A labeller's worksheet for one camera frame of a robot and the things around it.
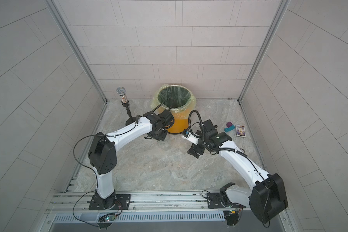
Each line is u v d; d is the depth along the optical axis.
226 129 0.94
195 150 0.69
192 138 0.69
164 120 0.69
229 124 0.99
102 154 0.47
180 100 0.96
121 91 0.79
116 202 0.69
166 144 0.89
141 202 0.72
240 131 0.96
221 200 0.63
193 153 0.69
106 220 0.65
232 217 0.65
